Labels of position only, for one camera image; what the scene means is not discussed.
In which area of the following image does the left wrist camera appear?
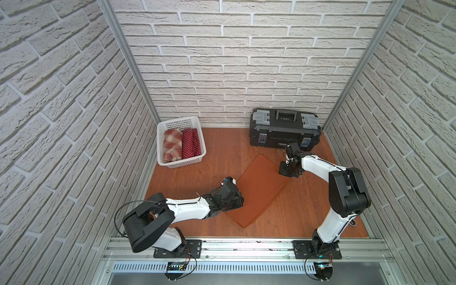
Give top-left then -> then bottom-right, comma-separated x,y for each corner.
224,176 -> 236,185

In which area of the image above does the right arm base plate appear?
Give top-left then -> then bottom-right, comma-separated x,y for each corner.
292,240 -> 342,260

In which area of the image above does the white plastic basket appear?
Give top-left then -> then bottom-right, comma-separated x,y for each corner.
156,116 -> 206,169

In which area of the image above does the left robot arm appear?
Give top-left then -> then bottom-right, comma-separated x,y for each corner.
122,177 -> 244,258

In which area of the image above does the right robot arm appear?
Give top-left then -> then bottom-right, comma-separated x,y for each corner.
279,142 -> 371,259

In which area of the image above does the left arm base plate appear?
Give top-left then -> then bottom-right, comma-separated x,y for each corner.
153,239 -> 203,259

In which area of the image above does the left controller board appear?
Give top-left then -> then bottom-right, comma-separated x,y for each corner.
165,261 -> 188,281

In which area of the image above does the controller board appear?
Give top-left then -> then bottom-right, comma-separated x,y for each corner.
313,262 -> 333,281
165,261 -> 188,281

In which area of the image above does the aluminium mounting rail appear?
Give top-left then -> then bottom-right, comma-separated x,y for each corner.
102,237 -> 395,262

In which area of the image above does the orange skirt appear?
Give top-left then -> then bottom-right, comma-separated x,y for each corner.
227,154 -> 289,228

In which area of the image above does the black plastic toolbox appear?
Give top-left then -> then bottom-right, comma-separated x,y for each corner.
249,108 -> 322,152

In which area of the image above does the right controller board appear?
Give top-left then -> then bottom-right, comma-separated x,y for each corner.
313,262 -> 333,281

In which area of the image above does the red polka dot skirt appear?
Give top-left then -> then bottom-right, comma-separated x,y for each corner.
182,128 -> 202,159

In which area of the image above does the red plaid skirt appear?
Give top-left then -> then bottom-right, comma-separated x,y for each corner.
163,129 -> 183,163

